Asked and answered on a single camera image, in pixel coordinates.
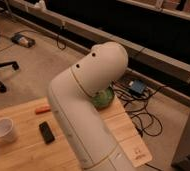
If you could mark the wooden table board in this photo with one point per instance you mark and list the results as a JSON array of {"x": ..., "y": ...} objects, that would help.
[{"x": 30, "y": 153}]

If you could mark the power strip on floor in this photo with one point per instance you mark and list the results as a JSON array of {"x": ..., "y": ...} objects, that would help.
[{"x": 23, "y": 40}]

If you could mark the white paper cup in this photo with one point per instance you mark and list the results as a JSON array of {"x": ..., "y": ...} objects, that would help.
[{"x": 8, "y": 131}]

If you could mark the black rectangular device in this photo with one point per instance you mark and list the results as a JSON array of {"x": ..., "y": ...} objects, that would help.
[{"x": 46, "y": 133}]

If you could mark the blue power adapter box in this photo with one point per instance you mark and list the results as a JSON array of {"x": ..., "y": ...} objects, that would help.
[{"x": 137, "y": 87}]

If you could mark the green ceramic bowl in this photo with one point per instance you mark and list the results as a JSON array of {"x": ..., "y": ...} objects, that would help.
[{"x": 103, "y": 98}]

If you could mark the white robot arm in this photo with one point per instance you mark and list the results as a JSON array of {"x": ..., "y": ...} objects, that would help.
[{"x": 69, "y": 96}]

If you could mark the orange marker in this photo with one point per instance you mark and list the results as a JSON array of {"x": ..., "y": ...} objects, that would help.
[{"x": 42, "y": 110}]

